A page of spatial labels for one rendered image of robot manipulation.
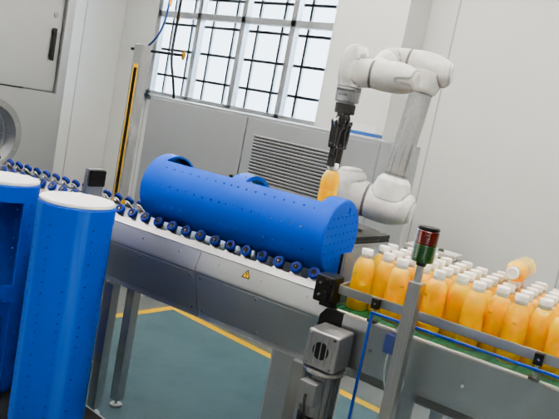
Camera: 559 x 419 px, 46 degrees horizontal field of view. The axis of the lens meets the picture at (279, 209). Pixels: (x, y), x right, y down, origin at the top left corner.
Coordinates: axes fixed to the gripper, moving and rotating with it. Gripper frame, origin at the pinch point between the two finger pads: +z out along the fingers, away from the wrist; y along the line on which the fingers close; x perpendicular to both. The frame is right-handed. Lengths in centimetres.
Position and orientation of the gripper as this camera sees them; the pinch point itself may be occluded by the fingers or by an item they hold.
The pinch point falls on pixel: (334, 157)
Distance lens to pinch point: 245.1
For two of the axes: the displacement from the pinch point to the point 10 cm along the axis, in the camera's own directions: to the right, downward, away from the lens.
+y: -5.3, 0.3, -8.5
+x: 8.3, 2.4, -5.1
